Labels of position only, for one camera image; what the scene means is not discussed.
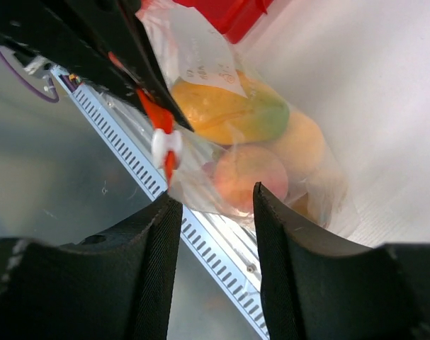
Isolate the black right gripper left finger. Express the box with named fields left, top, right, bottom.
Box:
left=0, top=194, right=183, bottom=339

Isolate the pink peach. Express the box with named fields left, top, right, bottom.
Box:
left=213, top=144, right=288, bottom=213

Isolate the yellow green mango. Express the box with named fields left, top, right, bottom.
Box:
left=171, top=70, right=290, bottom=145

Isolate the orange yellow fruit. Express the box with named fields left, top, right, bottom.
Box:
left=265, top=111, right=325, bottom=180

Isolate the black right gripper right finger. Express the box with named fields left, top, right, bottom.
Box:
left=253, top=183, right=430, bottom=339

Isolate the clear zip top bag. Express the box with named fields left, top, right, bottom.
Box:
left=137, top=1, right=358, bottom=237

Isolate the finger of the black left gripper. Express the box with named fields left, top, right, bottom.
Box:
left=0, top=1, right=142, bottom=108
left=94, top=1, right=193, bottom=130

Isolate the white slotted cable duct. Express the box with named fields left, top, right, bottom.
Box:
left=53, top=70, right=271, bottom=340

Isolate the red plastic tray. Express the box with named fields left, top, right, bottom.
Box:
left=176, top=0, right=273, bottom=44

